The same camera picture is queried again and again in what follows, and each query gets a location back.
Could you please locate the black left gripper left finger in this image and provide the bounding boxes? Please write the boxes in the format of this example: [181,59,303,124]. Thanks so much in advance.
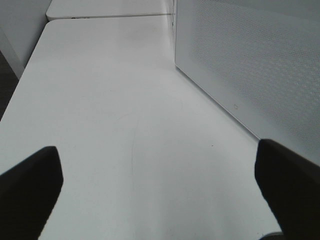
[0,146,64,240]

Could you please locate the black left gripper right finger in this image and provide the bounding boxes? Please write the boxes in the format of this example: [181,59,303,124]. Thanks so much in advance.
[254,139,320,240]

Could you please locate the white microwave door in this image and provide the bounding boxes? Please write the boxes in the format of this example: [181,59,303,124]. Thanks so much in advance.
[175,0,320,164]

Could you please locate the white partition stand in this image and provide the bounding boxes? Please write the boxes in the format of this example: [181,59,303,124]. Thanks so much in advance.
[0,0,51,78]

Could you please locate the white rear table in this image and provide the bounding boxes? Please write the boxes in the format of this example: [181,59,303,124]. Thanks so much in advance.
[46,0,176,21]

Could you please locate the white microwave oven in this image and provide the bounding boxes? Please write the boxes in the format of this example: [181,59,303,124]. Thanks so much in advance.
[165,0,178,50]

